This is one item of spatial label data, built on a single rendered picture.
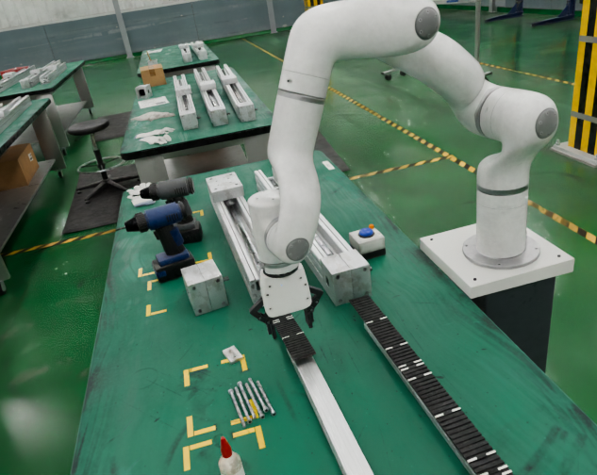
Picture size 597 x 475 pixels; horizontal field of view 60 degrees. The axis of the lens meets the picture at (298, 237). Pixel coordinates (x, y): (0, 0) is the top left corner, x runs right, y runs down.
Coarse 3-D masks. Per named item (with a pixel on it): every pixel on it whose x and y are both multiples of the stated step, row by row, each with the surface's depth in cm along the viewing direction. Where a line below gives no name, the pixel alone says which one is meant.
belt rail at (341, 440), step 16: (288, 352) 116; (304, 368) 107; (304, 384) 104; (320, 384) 102; (320, 400) 99; (320, 416) 95; (336, 416) 95; (336, 432) 91; (336, 448) 88; (352, 448) 88; (352, 464) 85; (368, 464) 85
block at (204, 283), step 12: (204, 264) 139; (192, 276) 134; (204, 276) 133; (216, 276) 132; (192, 288) 132; (204, 288) 132; (216, 288) 134; (192, 300) 132; (204, 300) 134; (216, 300) 135; (204, 312) 135
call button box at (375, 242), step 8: (352, 232) 151; (376, 232) 149; (352, 240) 150; (360, 240) 146; (368, 240) 146; (376, 240) 146; (384, 240) 147; (352, 248) 152; (360, 248) 146; (368, 248) 146; (376, 248) 147; (384, 248) 148; (368, 256) 148; (376, 256) 148
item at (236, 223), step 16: (224, 208) 174; (240, 208) 174; (224, 224) 163; (240, 224) 167; (240, 240) 151; (240, 256) 142; (256, 256) 147; (240, 272) 150; (256, 272) 133; (256, 288) 132
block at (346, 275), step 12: (348, 252) 134; (324, 264) 130; (336, 264) 130; (348, 264) 129; (360, 264) 128; (324, 276) 133; (336, 276) 128; (348, 276) 127; (360, 276) 128; (324, 288) 137; (336, 288) 128; (348, 288) 129; (360, 288) 130; (336, 300) 129; (348, 300) 130
